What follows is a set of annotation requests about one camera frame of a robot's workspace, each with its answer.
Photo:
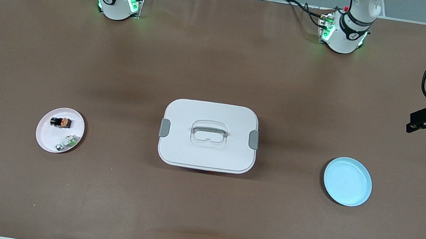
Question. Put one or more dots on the orange push-button switch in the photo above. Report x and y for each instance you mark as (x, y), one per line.
(61, 122)

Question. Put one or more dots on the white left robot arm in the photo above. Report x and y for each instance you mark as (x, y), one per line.
(343, 39)

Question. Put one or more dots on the white lidded storage box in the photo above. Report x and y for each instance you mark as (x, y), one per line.
(206, 152)

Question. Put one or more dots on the light blue round plate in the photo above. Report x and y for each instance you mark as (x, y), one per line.
(347, 182)

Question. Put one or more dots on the pink round plate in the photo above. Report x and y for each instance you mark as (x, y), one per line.
(48, 140)

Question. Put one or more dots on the brown table mat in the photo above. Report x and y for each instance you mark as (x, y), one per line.
(198, 211)

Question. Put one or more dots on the green push-button switch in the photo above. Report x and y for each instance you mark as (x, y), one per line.
(67, 142)

